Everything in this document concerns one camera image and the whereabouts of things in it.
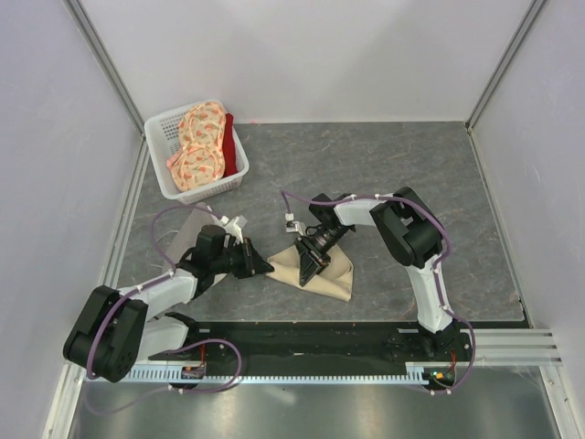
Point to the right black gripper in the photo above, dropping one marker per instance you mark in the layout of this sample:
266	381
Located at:
309	265

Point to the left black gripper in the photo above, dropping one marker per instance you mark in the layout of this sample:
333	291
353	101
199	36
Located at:
252	262

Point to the beige cloth napkin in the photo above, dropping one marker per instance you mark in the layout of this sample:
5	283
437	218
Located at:
335	281

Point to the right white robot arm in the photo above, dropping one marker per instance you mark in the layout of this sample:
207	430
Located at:
414	238

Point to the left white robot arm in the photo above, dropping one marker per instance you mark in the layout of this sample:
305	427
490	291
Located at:
116	328

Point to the grey cloth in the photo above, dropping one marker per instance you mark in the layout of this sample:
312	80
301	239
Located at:
186	237

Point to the red cloth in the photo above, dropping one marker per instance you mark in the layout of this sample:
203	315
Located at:
228	148

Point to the orange floral cloth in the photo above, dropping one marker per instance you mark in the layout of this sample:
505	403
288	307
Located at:
199	160

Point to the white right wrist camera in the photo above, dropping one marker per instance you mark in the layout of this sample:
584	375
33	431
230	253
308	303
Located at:
295	226

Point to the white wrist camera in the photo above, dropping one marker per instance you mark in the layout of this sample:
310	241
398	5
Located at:
234	226
295	226

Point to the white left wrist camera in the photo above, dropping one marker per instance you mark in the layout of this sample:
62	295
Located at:
234	226

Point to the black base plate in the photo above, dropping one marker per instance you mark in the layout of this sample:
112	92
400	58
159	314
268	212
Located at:
335	347

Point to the slotted cable duct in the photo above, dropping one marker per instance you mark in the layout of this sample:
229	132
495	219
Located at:
176	374

